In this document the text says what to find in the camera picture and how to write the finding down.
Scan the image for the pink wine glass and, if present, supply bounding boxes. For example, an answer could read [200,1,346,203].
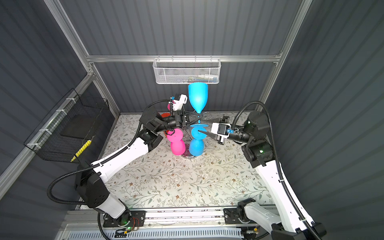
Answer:
[167,102,174,111]
[166,129,186,156]

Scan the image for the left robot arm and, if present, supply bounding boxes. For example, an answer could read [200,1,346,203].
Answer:
[47,95,188,227]

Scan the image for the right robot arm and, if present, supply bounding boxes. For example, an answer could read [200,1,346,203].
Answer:
[201,101,327,240]

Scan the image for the red wine glass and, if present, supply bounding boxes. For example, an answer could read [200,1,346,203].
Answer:
[161,113,171,118]

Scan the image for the chrome wine glass rack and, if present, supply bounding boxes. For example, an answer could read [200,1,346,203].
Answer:
[182,112,212,159]

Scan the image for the blue wine glass near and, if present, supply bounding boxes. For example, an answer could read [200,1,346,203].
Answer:
[189,124,208,157]

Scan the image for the yellow black item in basket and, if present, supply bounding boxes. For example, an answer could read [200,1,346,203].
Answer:
[71,140,92,163]

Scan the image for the black pad in basket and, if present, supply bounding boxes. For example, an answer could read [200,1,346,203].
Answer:
[60,115,94,139]

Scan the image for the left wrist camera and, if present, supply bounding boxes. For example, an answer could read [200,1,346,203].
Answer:
[170,94,188,111]

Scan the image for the white wire mesh basket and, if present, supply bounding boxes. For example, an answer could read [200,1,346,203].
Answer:
[153,59,222,85]

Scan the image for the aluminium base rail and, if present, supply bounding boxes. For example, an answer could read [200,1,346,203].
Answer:
[55,206,280,240]

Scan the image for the black wire basket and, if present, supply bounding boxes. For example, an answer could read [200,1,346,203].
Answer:
[24,92,115,164]

